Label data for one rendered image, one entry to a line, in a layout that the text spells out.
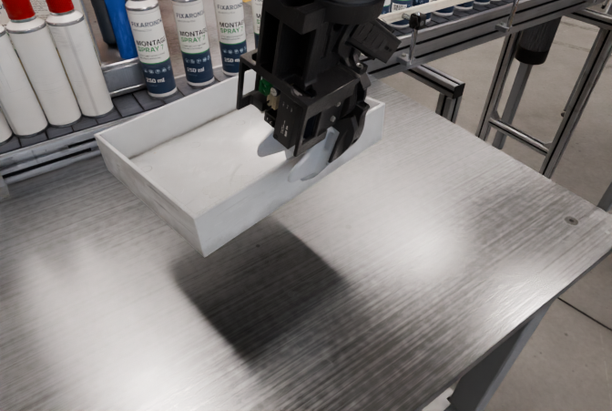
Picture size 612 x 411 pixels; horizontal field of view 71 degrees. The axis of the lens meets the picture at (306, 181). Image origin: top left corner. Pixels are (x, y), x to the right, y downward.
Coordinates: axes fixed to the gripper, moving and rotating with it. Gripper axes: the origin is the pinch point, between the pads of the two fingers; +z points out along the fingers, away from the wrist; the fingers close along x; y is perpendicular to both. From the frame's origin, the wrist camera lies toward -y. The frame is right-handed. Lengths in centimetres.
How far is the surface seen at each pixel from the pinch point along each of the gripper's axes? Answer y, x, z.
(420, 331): -1.3, 19.5, 11.7
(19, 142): 15, -43, 22
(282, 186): 3.5, 0.3, 0.9
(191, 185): 8.1, -8.6, 5.6
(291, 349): 9.8, 10.6, 13.9
